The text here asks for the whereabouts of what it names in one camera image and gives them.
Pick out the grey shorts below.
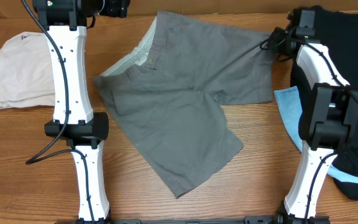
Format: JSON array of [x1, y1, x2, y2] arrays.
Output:
[[94, 11, 273, 197]]

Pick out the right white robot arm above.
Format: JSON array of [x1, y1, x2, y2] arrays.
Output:
[[267, 7, 358, 223]]

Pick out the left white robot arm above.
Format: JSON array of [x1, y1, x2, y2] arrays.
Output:
[[22, 0, 130, 223]]

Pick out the light blue garment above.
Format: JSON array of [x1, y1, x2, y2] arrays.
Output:
[[273, 86, 358, 184]]

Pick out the black garment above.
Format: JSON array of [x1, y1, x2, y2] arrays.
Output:
[[290, 5, 358, 200]]

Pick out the beige folded garment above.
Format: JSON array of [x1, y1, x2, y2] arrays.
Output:
[[0, 32, 55, 110]]

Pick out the cardboard backboard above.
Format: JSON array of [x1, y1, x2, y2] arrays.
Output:
[[0, 0, 358, 19]]

